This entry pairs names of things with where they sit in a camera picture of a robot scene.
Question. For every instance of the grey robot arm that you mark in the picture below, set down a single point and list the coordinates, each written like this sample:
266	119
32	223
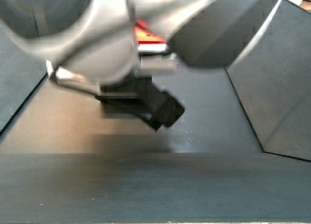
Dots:
84	37

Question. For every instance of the black curved fixture block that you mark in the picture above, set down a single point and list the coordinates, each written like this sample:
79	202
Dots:
120	97

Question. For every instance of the red peg board base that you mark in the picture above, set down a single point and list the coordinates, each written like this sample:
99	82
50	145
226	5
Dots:
151	43

